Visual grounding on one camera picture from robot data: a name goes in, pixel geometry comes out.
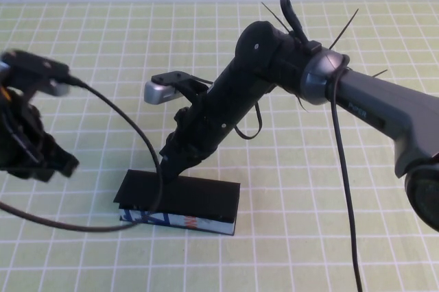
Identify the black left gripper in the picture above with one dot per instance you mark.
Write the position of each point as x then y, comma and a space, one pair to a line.
20, 134

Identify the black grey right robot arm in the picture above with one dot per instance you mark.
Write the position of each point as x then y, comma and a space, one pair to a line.
377, 107

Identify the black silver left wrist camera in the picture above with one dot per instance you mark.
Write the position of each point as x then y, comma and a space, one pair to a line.
34, 64

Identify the black right camera mount bracket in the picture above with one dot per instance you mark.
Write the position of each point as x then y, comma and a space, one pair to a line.
190, 84

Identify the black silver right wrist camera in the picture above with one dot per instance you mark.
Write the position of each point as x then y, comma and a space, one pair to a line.
157, 92

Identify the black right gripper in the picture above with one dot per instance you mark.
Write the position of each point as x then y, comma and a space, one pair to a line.
209, 124

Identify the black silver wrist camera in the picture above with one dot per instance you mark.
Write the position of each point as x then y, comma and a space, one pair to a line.
34, 64
157, 92

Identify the black glasses case printed side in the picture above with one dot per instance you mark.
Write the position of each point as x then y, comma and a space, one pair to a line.
192, 196

